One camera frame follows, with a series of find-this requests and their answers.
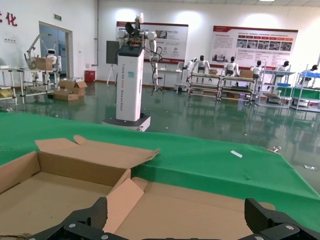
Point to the closed cardboard box on floor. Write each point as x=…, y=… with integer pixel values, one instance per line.
x=65, y=95

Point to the red bin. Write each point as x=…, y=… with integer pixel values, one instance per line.
x=90, y=76

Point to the red white wall info board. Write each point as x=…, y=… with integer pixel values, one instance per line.
x=262, y=32
x=172, y=37

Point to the white tower mobile robot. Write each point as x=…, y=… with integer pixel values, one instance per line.
x=128, y=87

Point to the open cardboard box on floor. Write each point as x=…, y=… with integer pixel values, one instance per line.
x=72, y=86

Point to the white hoist frame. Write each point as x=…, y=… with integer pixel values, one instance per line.
x=33, y=43

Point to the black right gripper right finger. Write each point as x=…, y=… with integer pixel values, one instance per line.
x=257, y=215

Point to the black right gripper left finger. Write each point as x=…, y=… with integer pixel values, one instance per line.
x=97, y=215

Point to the green tablecloth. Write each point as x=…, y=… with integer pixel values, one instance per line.
x=200, y=160

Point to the clear plastic bag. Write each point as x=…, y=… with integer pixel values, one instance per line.
x=310, y=167

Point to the open brown cardboard box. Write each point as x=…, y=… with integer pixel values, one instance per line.
x=62, y=190
x=187, y=212

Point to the green exit sign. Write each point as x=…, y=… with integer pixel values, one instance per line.
x=57, y=17

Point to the metal pipe rack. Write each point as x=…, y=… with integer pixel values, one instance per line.
x=275, y=98
x=306, y=95
x=205, y=85
x=237, y=90

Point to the black board on stand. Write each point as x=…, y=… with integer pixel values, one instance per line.
x=112, y=52

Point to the cardboard box on workbench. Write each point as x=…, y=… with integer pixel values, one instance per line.
x=41, y=63

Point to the blue glass door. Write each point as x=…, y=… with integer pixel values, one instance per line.
x=63, y=50

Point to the white pipe workbench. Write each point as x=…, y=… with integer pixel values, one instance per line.
x=8, y=71
x=37, y=70

